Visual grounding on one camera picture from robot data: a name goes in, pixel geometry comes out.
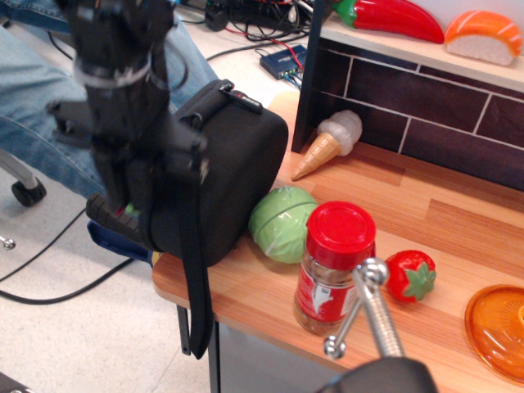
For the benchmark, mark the blue network switch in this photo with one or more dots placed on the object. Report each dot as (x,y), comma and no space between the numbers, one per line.
(285,62)

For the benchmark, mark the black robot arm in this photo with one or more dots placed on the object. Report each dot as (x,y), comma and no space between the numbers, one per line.
(118,36)

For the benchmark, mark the silver metal clamp screw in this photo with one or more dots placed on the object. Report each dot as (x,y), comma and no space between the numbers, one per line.
(368,277)

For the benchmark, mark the red lid spice jar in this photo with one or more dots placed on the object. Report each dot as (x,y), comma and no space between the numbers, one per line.
(340,235)

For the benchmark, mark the dark brick pattern shelf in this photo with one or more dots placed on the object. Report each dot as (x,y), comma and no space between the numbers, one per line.
(415,98)

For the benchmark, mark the person's leg in jeans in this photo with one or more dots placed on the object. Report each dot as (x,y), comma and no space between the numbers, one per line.
(29,82)

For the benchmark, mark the orange plastic lid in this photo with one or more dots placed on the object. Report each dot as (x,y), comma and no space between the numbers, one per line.
(494,326)

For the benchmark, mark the toy salmon sushi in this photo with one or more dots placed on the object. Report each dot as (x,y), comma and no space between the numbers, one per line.
(485,36)

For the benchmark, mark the red toy chili pepper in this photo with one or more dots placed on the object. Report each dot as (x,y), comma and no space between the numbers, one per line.
(391,16)

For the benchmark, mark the black zipper camera bag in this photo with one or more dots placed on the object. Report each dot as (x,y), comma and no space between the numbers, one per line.
(203,195)

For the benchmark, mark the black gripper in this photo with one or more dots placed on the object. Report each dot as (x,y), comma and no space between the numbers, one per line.
(124,118)

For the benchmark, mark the black table leg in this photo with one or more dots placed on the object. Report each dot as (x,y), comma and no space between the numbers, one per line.
(184,332)

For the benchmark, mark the small silver metal knob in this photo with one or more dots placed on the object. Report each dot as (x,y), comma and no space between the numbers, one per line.
(7,244)

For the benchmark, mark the toy ice cream cone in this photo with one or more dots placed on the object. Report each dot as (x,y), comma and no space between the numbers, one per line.
(336,136)

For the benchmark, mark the red toy strawberry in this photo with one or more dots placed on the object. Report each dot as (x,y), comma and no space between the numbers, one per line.
(412,275)

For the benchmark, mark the green toy cabbage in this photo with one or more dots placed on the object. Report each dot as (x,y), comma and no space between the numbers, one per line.
(278,223)

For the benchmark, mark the blue clamp with black grip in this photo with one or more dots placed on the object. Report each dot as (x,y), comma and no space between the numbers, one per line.
(117,233)

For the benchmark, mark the office chair caster wheel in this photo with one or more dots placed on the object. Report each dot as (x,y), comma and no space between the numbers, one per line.
(28,197)

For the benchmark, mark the black clamp body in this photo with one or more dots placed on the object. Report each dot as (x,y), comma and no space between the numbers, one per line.
(390,374)

